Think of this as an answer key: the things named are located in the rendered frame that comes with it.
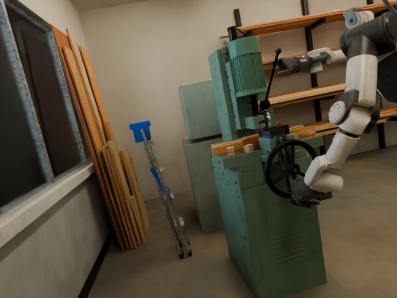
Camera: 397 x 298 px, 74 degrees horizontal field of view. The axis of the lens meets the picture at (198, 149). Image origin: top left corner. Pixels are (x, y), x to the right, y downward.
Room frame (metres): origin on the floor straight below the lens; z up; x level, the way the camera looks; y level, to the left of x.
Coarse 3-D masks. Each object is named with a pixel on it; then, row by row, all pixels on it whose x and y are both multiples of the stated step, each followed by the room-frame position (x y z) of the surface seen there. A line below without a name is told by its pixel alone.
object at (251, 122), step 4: (248, 116) 1.64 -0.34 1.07; (252, 116) 1.57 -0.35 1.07; (256, 116) 1.52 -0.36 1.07; (260, 116) 1.52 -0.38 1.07; (248, 120) 1.58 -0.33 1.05; (252, 120) 1.52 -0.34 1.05; (256, 120) 1.51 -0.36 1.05; (260, 120) 1.52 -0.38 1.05; (248, 124) 1.59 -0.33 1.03; (252, 124) 1.53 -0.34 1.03; (256, 124) 1.51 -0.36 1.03; (260, 124) 1.52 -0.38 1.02; (264, 124) 1.52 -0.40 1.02; (248, 128) 1.61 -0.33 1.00; (252, 128) 1.54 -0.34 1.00; (256, 128) 1.51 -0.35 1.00
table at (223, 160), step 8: (320, 136) 1.45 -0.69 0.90; (312, 144) 1.44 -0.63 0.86; (320, 144) 1.45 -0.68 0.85; (240, 152) 1.43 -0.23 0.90; (256, 152) 1.39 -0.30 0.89; (296, 152) 1.32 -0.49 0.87; (216, 160) 1.48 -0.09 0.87; (224, 160) 1.35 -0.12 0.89; (232, 160) 1.36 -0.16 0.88; (240, 160) 1.37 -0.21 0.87; (248, 160) 1.38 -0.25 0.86; (256, 160) 1.38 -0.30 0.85; (264, 160) 1.35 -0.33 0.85; (272, 160) 1.30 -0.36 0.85; (224, 168) 1.35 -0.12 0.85
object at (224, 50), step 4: (224, 48) 1.72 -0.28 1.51; (224, 52) 1.72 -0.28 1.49; (228, 52) 1.72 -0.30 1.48; (224, 56) 1.72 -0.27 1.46; (228, 56) 1.72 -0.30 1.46; (224, 60) 1.71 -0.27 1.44; (228, 60) 1.72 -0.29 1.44; (224, 64) 1.71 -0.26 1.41; (224, 68) 1.72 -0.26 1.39; (228, 80) 1.71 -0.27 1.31; (228, 84) 1.71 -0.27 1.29; (228, 88) 1.72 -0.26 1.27; (232, 108) 1.71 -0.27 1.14; (232, 112) 1.72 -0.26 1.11
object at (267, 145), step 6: (258, 138) 1.43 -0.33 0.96; (264, 138) 1.37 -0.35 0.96; (288, 138) 1.32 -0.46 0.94; (294, 138) 1.32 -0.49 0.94; (264, 144) 1.36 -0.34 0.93; (270, 144) 1.30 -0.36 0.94; (264, 150) 1.37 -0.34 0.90; (270, 150) 1.30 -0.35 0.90; (282, 150) 1.31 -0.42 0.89; (294, 150) 1.32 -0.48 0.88
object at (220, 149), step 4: (300, 128) 1.60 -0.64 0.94; (304, 128) 1.61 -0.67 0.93; (308, 128) 1.61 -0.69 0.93; (312, 128) 1.62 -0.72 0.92; (292, 132) 1.59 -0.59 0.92; (296, 132) 1.60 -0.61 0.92; (228, 144) 1.53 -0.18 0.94; (232, 144) 1.52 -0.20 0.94; (236, 144) 1.53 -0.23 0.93; (240, 144) 1.53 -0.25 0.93; (212, 148) 1.51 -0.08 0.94; (216, 148) 1.51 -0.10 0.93; (220, 148) 1.51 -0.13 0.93; (224, 148) 1.52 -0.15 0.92; (236, 148) 1.53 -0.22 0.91; (240, 148) 1.53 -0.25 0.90; (216, 152) 1.51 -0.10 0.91; (220, 152) 1.51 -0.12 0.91; (224, 152) 1.51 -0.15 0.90
